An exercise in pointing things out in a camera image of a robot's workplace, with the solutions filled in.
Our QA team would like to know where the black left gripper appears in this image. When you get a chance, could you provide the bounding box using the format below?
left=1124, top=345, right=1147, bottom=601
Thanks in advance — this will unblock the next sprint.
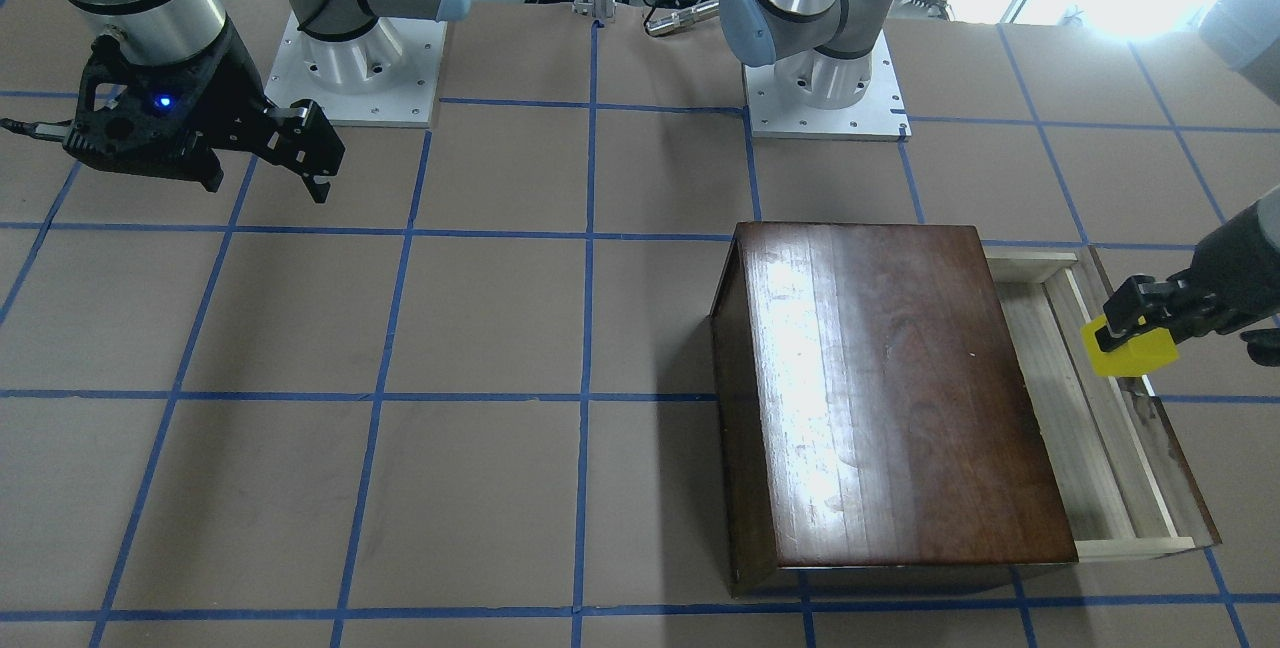
left=1094, top=187, right=1279, bottom=368

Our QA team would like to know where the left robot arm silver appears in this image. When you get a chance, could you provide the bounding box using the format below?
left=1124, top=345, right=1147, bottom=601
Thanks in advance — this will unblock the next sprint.
left=719, top=0, right=1277, bottom=377

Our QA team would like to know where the light wood drawer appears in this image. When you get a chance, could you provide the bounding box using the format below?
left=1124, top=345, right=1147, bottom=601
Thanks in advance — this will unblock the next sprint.
left=986, top=246, right=1221, bottom=562

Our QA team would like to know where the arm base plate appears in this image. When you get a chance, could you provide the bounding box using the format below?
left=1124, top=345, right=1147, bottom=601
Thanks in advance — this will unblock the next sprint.
left=742, top=32, right=913, bottom=142
left=265, top=15, right=451, bottom=129

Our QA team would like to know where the yellow block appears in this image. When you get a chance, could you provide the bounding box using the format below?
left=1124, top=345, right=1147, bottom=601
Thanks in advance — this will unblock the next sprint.
left=1079, top=316, right=1180, bottom=378

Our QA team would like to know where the dark wooden drawer cabinet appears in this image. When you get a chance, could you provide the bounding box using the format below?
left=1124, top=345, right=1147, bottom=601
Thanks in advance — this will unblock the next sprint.
left=709, top=222, right=1079, bottom=597

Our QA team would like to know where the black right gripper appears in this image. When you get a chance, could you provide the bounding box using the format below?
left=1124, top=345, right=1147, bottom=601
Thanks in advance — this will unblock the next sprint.
left=61, top=22, right=346, bottom=204

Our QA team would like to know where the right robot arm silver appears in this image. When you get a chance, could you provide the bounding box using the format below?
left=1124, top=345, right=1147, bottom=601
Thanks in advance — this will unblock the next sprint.
left=3, top=0, right=471, bottom=204

